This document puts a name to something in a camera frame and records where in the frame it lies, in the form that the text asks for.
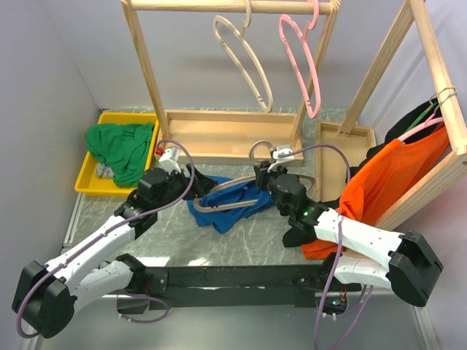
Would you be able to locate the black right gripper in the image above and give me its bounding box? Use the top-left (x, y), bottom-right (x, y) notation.
top-left (254, 161), bottom-right (289, 217)

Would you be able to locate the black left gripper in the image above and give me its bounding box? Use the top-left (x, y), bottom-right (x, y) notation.
top-left (153, 163), bottom-right (217, 211)

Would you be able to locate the beige wooden hanger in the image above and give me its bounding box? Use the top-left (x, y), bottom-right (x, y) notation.
top-left (193, 140), bottom-right (276, 213)
top-left (213, 0), bottom-right (274, 114)

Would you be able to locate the blue tank top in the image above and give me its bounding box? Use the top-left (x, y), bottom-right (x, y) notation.
top-left (186, 179), bottom-right (274, 234)

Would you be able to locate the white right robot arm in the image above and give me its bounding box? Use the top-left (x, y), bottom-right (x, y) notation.
top-left (254, 161), bottom-right (443, 307)

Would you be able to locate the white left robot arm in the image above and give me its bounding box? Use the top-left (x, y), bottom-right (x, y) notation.
top-left (12, 165), bottom-right (217, 338)

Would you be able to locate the green hanger on right rack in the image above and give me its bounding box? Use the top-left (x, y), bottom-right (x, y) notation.
top-left (405, 108), bottom-right (436, 133)

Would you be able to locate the pink hanger on right rack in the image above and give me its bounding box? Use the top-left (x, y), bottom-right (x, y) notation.
top-left (398, 117), bottom-right (444, 142)

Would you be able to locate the pink plastic hanger on rack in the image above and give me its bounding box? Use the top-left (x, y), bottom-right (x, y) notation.
top-left (278, 0), bottom-right (325, 119)

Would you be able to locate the black hanging garment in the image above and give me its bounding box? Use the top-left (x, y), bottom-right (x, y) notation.
top-left (282, 98), bottom-right (442, 248)

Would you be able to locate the green garment in tray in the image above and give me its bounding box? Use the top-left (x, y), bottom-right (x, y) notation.
top-left (85, 122), bottom-right (155, 188)

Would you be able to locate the wooden clothes rack right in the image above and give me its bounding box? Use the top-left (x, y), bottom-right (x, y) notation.
top-left (315, 1), bottom-right (466, 230)

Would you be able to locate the grey cloth in tray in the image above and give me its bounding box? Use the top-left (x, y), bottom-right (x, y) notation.
top-left (95, 163), bottom-right (114, 179)

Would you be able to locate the yellow plastic tray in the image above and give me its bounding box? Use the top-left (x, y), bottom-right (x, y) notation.
top-left (74, 112), bottom-right (159, 197)

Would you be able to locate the orange hanging garment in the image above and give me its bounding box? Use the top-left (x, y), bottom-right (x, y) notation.
top-left (301, 125), bottom-right (452, 260)

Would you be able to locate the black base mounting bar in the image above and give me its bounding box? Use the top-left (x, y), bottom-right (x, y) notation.
top-left (101, 264), bottom-right (362, 315)

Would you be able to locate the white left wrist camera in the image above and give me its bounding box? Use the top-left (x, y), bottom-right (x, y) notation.
top-left (154, 146), bottom-right (181, 174)

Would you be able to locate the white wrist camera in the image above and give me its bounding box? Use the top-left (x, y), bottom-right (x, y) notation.
top-left (154, 146), bottom-right (181, 174)
top-left (268, 145), bottom-right (295, 172)

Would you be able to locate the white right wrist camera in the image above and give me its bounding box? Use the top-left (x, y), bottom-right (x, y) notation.
top-left (268, 145), bottom-right (295, 172)

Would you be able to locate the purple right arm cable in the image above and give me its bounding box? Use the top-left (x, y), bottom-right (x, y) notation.
top-left (290, 144), bottom-right (373, 350)

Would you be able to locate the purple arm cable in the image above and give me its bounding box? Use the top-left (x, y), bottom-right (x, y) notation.
top-left (16, 138), bottom-right (194, 338)
top-left (290, 144), bottom-right (373, 350)

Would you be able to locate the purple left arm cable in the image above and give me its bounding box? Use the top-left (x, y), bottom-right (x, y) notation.
top-left (16, 138), bottom-right (194, 338)

